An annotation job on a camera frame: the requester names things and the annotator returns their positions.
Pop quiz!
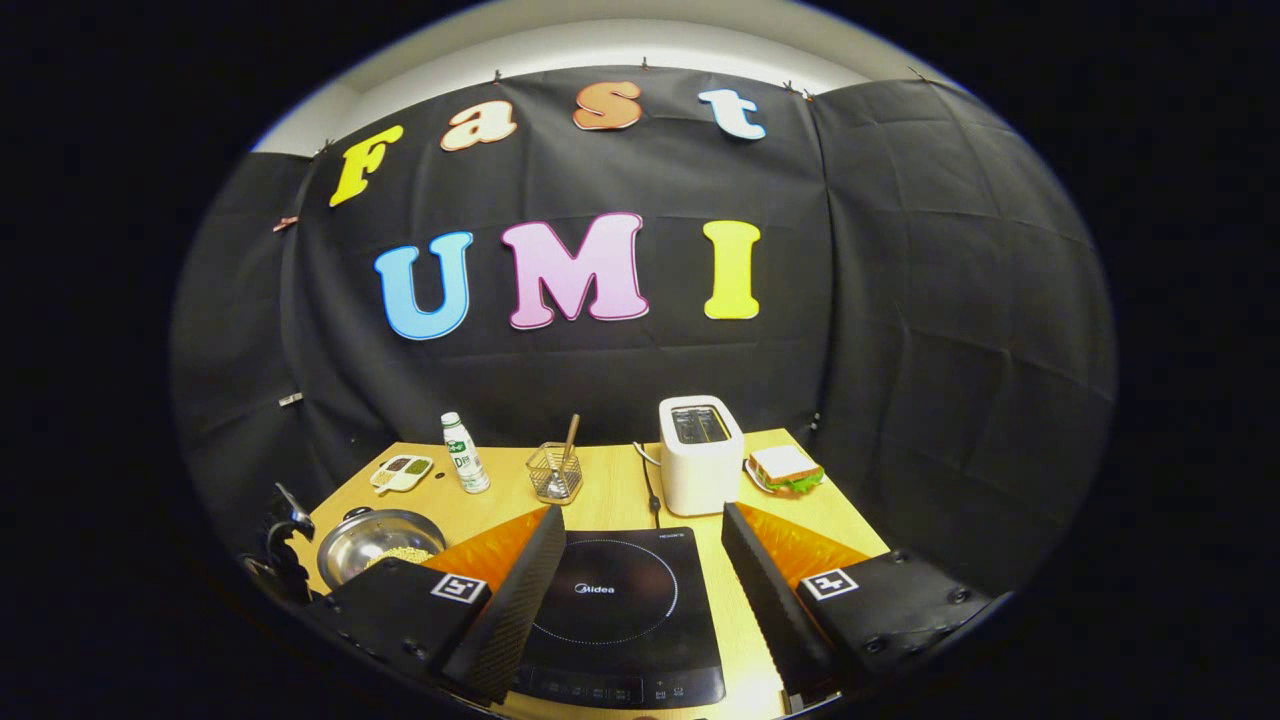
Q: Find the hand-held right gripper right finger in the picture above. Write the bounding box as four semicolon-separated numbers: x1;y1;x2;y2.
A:
720;502;1004;713

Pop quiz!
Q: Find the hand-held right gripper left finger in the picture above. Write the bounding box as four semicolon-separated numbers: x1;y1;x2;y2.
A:
305;503;568;707

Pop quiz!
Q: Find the stainless steel pot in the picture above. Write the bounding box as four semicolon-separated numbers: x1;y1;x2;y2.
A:
316;506;448;591

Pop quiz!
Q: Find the black induction cooktop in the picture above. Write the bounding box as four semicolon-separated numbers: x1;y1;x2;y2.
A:
505;527;727;711

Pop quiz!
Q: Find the sandwich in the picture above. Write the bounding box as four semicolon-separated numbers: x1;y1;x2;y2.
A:
750;445;826;495

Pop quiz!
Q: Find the white toaster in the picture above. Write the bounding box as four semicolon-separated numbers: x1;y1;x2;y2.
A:
658;395;746;517

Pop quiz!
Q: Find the white divided bean dish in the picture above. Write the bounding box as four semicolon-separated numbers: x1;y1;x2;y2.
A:
369;454;435;495

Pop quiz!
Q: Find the white drink bottle green label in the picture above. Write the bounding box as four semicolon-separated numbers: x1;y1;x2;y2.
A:
441;412;492;495

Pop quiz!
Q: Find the black backdrop cloth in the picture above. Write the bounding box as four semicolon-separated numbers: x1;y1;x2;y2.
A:
170;65;1118;601

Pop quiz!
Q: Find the wire utensil holder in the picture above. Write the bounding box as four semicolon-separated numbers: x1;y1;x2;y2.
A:
526;442;584;504

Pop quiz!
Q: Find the wooden-handled spoon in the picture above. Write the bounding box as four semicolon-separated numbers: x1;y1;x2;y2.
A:
546;414;581;501

